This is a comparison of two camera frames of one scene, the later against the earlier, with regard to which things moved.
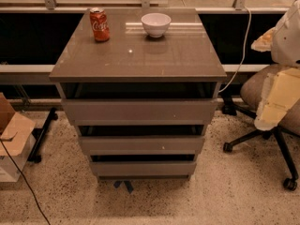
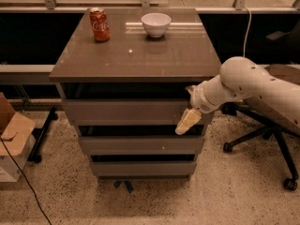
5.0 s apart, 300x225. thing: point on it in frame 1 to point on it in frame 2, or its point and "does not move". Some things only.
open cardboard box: [16, 142] does not move
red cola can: [99, 24] does not move
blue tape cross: [127, 184] does not move
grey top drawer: [140, 112] does not move
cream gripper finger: [263, 43] to [190, 88]
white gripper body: [287, 39] to [198, 99]
